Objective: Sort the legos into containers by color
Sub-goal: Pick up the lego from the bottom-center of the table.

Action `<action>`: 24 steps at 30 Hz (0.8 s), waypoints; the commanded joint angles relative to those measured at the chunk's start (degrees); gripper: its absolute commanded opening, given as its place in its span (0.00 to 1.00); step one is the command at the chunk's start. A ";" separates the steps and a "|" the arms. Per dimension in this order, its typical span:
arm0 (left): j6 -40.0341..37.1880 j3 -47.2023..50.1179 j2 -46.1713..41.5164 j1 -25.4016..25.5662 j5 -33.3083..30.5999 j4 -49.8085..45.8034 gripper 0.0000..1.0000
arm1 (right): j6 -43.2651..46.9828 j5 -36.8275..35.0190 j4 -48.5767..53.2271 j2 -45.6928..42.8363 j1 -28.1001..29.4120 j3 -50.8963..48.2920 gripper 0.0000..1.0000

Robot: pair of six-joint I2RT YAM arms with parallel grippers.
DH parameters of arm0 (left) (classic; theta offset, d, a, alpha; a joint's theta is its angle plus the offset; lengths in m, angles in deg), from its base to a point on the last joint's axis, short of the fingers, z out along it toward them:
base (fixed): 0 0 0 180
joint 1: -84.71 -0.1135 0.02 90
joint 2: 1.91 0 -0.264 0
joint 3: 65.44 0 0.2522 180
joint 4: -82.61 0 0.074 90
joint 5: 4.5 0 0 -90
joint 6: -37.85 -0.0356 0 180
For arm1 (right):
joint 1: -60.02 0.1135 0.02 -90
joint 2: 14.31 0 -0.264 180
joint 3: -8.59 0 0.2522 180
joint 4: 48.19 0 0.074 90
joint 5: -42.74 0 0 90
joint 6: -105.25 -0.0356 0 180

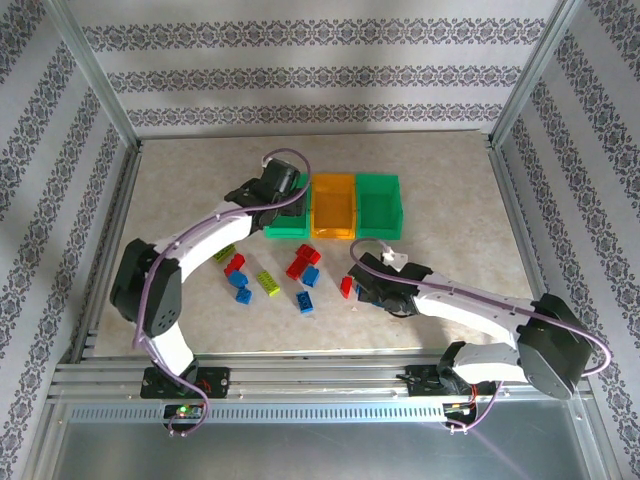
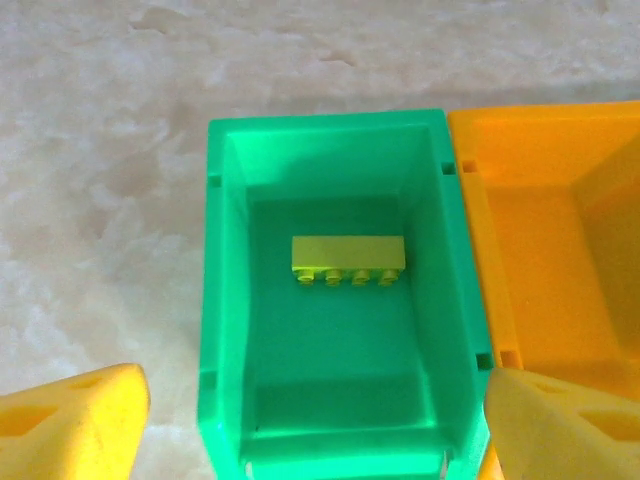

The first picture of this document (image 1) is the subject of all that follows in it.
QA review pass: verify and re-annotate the green plastic bin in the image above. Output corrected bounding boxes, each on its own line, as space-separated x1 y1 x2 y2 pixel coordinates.
354 172 405 239
263 172 314 241

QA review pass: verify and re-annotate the orange plastic bin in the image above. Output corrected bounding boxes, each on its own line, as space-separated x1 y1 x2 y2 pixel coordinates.
310 172 359 241

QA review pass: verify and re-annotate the grey metal sheet panel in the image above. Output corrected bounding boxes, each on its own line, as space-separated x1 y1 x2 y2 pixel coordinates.
47 399 604 480

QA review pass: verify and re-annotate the circuit board with green light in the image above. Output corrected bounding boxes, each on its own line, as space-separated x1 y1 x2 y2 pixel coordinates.
164 403 206 420

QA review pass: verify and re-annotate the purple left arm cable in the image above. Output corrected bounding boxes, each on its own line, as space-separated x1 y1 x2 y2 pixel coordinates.
132 148 314 439

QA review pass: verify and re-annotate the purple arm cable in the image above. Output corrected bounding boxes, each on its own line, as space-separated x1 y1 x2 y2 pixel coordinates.
132 148 314 439
349 238 612 434

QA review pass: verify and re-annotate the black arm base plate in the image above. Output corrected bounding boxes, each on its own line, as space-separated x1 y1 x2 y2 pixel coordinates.
404 364 504 399
141 366 232 400

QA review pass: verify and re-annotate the aluminium mounting rail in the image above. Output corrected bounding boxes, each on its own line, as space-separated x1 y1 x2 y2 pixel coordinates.
49 357 591 402

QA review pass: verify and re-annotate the slotted grey cable duct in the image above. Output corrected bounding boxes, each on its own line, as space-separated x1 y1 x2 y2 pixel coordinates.
67 403 451 424

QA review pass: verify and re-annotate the aluminium side rail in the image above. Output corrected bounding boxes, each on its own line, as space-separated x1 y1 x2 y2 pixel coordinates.
487 139 609 401
69 142 146 364

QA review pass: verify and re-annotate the aluminium frame post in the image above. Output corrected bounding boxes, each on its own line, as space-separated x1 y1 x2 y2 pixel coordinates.
487 0 591 151
42 0 144 151

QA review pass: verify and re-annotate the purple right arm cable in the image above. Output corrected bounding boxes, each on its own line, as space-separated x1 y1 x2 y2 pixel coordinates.
349 238 612 434

